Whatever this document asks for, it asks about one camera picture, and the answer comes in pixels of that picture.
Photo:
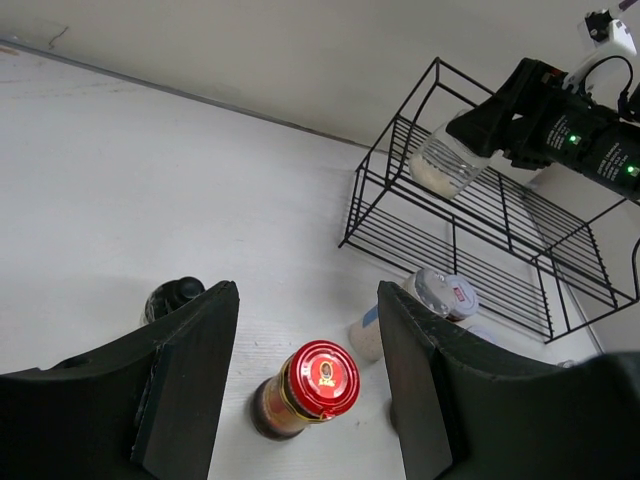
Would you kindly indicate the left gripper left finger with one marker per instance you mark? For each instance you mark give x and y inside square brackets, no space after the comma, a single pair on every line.
[144,406]

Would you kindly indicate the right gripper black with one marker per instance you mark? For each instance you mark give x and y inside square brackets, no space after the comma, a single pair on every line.
[534,122]

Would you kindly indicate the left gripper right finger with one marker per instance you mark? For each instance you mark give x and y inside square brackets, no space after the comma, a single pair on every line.
[468,409]

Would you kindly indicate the clear glass jar white powder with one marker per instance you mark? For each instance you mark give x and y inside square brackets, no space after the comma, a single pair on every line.
[445,166]

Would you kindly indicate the silver lid blue label shaker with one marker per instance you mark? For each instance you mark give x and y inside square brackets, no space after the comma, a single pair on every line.
[429,287]

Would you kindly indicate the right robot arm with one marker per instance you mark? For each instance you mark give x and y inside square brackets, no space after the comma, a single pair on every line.
[618,169]

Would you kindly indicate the back red label spice jar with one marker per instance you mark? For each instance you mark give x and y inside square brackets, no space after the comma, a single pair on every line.
[467,300]

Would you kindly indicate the black cap white grinder left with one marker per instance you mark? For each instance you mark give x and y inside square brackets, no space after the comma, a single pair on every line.
[170,297]

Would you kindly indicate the left red lid sauce jar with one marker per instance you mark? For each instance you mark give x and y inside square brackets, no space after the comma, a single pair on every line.
[317,383]

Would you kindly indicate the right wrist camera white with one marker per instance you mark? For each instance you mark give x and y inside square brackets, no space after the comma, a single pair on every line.
[609,44]

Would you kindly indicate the black wire rack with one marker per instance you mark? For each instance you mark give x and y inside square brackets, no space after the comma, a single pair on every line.
[535,265]

